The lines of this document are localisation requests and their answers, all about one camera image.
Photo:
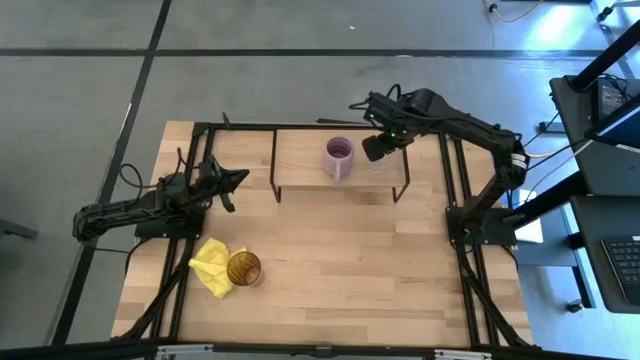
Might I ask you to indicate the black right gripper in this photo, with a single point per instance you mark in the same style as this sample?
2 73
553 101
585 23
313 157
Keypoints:
376 147

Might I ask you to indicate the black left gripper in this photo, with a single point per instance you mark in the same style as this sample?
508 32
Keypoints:
212 180

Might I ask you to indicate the clear glass mug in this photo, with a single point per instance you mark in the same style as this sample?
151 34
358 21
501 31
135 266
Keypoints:
382 166

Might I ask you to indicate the pink ribbed ceramic mug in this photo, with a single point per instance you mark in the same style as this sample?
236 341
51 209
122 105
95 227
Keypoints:
339 152

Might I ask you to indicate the amber faceted glass tumbler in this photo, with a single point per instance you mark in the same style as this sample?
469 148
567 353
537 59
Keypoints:
244 269

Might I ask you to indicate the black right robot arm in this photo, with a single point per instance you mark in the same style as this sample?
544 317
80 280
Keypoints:
475 130

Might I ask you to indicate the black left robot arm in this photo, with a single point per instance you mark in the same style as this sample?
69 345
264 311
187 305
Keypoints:
125 210

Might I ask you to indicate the yellow cloth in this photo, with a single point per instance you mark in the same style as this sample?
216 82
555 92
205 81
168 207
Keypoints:
212 265

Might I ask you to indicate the white paper sheet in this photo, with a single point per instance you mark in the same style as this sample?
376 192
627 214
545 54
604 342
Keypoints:
530 232

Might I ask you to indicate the grey chair base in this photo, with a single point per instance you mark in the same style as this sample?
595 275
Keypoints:
15 230

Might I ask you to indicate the black rig crossbar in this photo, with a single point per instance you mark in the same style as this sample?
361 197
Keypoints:
75 350

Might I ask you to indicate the black power unit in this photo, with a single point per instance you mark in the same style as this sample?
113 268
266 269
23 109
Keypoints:
610 97

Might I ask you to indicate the black desk with keyboard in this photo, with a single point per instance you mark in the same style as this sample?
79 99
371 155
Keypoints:
595 250

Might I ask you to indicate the black monitor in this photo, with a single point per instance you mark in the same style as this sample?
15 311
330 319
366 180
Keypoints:
617 127

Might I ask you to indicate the black rig pole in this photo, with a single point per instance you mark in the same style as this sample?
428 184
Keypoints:
605 57

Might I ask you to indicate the black caster wheel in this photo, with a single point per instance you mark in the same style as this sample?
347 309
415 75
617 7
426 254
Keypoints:
575 306

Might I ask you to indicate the black keyboard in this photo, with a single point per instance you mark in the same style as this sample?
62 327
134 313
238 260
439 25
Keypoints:
625 270

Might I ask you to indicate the black aluminium table frame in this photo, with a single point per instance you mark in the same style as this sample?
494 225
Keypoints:
240 127

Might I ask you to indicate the wooden shelf with black frame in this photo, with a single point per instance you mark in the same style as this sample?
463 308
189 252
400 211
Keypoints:
300 165

